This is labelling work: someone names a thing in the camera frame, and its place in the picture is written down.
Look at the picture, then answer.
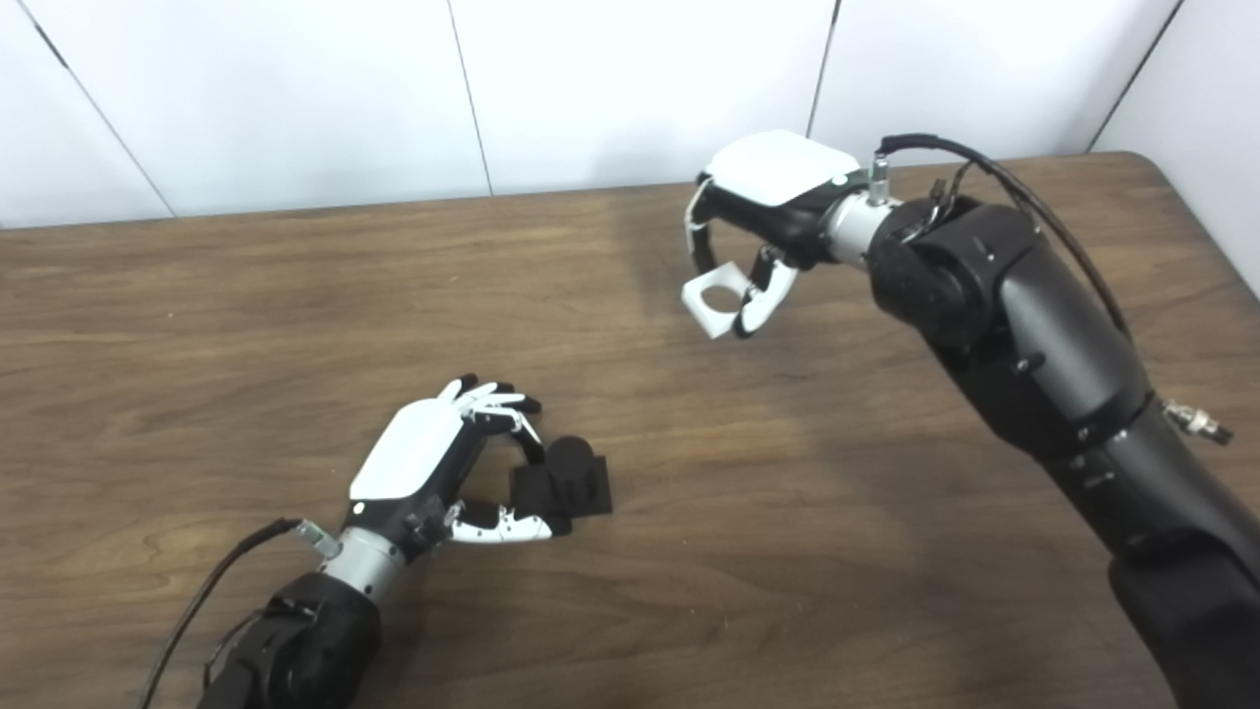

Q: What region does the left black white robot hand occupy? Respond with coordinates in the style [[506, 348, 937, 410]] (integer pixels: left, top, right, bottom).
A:
[[345, 374, 554, 562]]

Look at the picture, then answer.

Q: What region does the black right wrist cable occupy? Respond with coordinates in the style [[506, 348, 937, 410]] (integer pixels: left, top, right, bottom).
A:
[[874, 134, 1234, 446]]

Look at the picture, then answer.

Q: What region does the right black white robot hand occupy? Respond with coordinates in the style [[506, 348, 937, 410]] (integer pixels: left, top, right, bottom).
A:
[[683, 130, 872, 340]]

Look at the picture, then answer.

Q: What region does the black peg with square base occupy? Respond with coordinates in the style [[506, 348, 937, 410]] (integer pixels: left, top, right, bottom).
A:
[[509, 436, 614, 538]]

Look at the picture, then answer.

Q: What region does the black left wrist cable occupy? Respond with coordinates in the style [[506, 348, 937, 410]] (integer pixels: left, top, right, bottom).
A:
[[138, 518, 341, 709]]

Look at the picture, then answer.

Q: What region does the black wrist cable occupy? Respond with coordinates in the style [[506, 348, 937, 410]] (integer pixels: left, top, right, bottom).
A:
[[138, 518, 341, 709], [874, 134, 1234, 446]]

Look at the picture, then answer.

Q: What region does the white square piece with hole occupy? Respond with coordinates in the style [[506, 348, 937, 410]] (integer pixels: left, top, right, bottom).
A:
[[681, 262, 764, 340]]

